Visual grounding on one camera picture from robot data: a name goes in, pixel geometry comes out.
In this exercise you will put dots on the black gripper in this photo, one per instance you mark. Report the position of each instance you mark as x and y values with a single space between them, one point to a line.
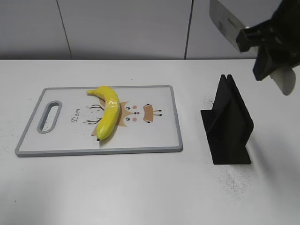
281 34

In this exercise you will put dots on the white-handled kitchen knife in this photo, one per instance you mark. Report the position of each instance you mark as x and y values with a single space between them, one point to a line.
229 26

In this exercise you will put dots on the yellow plastic banana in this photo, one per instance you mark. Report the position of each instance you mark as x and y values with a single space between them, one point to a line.
111 113

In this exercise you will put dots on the black knife stand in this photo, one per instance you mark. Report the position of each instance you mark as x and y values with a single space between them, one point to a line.
228 125

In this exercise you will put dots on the white grey-rimmed cutting board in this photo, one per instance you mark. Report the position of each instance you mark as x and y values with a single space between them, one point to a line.
64 123

